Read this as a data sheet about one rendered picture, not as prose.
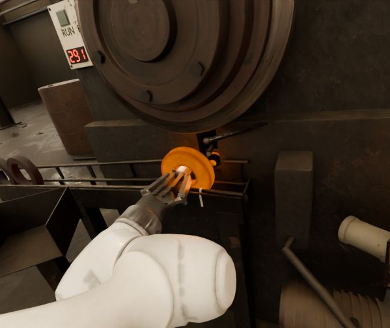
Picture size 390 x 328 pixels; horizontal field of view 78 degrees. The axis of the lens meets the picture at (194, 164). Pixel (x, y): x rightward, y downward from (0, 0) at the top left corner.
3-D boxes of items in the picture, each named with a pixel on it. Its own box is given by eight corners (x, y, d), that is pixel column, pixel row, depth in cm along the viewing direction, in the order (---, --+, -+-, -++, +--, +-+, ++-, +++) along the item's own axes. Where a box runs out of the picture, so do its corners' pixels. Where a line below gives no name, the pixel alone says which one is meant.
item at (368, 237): (354, 232, 54) (354, 210, 52) (402, 254, 47) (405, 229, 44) (337, 246, 52) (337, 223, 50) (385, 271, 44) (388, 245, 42)
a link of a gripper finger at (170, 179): (159, 207, 58) (155, 206, 59) (180, 180, 67) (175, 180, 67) (155, 194, 56) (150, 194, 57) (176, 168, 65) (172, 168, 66)
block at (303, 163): (280, 220, 72) (279, 147, 61) (310, 224, 68) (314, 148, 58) (275, 246, 64) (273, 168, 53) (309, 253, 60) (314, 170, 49)
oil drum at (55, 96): (89, 138, 380) (66, 79, 339) (118, 138, 354) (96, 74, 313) (57, 155, 334) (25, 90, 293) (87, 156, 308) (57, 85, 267)
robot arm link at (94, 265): (125, 255, 53) (172, 259, 46) (69, 328, 42) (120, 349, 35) (99, 218, 49) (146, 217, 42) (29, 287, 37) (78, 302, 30)
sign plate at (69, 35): (75, 68, 83) (52, 6, 74) (135, 57, 71) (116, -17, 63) (70, 69, 81) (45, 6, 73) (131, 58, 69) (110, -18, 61)
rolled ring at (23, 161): (21, 156, 100) (28, 153, 103) (-1, 159, 109) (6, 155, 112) (43, 192, 108) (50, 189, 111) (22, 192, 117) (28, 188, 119)
